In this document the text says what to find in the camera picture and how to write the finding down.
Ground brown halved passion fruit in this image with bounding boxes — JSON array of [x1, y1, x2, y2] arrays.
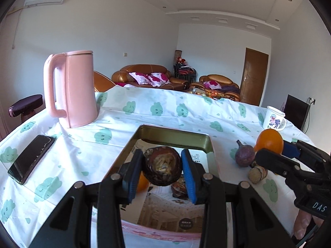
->
[[143, 146, 183, 186]]

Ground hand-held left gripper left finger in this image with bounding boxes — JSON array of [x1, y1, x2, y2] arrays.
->
[[28, 149, 144, 248]]

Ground pink electric kettle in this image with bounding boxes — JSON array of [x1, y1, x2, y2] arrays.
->
[[43, 50, 99, 129]]

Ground white cloud print tablecloth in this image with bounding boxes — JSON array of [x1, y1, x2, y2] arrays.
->
[[0, 85, 324, 248]]

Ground black smartphone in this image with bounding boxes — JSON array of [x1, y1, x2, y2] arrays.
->
[[7, 135, 56, 185]]

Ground purple passion fruit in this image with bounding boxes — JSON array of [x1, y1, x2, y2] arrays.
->
[[235, 140, 256, 167]]

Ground brown leather chair back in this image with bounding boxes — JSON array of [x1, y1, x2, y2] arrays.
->
[[93, 71, 116, 93]]

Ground brown leather sofa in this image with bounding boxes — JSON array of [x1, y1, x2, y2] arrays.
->
[[111, 64, 190, 92]]

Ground small orange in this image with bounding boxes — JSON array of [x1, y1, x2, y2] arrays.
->
[[137, 172, 150, 193]]

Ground gold metal tin box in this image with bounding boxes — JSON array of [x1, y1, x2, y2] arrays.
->
[[91, 124, 228, 239]]

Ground person's right hand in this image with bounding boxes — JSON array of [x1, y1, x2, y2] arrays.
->
[[294, 209, 325, 241]]

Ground brown wooden door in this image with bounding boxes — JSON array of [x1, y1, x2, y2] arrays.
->
[[240, 48, 270, 106]]

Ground pink floral pillow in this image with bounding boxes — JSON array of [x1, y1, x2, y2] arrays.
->
[[149, 73, 172, 87], [203, 80, 222, 90], [128, 72, 157, 85]]

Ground large orange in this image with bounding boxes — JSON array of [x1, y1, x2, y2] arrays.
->
[[254, 129, 284, 155]]

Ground black monitor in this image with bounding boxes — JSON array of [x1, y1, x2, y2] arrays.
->
[[283, 94, 310, 131]]

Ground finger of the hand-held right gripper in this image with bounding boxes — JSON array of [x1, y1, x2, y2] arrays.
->
[[255, 148, 308, 180], [282, 139, 331, 162]]

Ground white cartoon print mug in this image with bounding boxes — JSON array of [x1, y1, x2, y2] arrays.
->
[[263, 106, 287, 131]]

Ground purple covered stool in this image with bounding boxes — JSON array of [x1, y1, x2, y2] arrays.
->
[[8, 94, 44, 122]]

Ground brown leather armchair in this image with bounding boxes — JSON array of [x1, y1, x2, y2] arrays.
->
[[190, 74, 241, 102]]

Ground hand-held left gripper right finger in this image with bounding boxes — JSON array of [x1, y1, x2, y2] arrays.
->
[[180, 149, 295, 248]]

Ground brown wrinkled passion fruit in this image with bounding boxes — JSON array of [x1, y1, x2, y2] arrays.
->
[[171, 180, 189, 200]]

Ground stacked dark chairs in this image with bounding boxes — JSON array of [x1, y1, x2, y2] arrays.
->
[[173, 58, 197, 84]]

